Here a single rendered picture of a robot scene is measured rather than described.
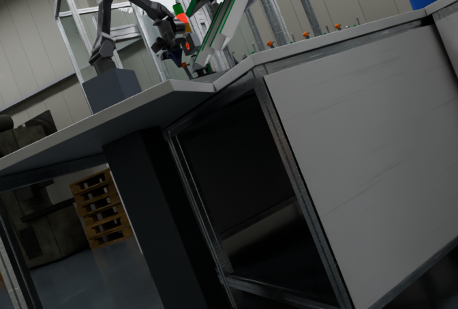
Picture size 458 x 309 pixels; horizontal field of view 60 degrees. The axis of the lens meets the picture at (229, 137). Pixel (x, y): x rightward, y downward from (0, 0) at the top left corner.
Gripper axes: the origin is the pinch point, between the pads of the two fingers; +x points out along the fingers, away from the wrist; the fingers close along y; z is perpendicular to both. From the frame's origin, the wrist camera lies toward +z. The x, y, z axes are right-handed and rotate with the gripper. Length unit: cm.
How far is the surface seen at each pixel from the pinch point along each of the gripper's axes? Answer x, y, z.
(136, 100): 26, 66, 45
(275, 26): 12, 53, -12
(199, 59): 7.6, 20.2, 0.9
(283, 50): 25, 75, 7
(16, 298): 61, 23, 83
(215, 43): 7.5, 35.2, 1.0
